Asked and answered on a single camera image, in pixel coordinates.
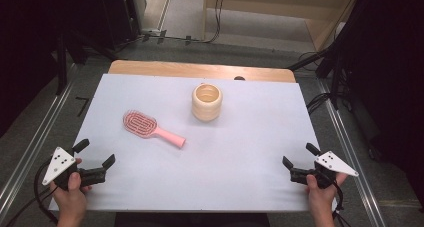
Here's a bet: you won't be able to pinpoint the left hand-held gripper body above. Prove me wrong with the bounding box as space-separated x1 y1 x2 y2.
42 146 108 191

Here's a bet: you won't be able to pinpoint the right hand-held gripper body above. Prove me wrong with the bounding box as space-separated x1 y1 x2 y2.
290 150 360 190

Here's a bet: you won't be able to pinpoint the pink hairbrush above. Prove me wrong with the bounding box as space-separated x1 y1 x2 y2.
122 109 187 150

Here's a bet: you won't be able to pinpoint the cream ribbed cup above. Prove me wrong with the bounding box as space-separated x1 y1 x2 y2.
191 82 224 123

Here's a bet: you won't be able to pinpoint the person's right hand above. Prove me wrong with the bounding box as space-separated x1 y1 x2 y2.
305 173 349 213

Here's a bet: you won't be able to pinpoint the person's left hand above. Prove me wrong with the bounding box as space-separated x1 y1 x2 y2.
49 171 93 217

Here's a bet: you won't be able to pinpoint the white board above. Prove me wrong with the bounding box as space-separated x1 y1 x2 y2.
48 73 338 213

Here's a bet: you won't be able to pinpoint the black metal stand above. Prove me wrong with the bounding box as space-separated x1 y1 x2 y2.
55 33 69 96

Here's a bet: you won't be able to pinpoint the wooden table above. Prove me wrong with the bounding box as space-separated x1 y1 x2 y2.
108 59 297 84

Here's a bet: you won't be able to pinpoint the dark equipment cabinet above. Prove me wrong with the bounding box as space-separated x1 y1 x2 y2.
99 0 148 51

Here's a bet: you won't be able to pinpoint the wooden platform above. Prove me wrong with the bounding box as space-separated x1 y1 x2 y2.
202 0 363 53

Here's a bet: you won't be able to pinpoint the metal floor rail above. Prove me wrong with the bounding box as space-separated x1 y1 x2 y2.
0 63 80 218
317 78 388 227

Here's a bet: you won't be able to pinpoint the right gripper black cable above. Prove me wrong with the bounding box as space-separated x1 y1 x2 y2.
328 178 351 227

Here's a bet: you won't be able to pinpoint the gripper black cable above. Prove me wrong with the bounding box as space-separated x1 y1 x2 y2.
328 178 351 227
4 161 61 227

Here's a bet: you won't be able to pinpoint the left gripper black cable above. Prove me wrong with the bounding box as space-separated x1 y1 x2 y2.
4 161 61 227

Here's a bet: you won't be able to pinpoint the black floor cables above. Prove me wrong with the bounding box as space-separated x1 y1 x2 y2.
288 50 338 116

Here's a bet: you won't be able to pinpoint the hanging black cable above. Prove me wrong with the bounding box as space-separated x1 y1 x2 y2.
202 0 225 44

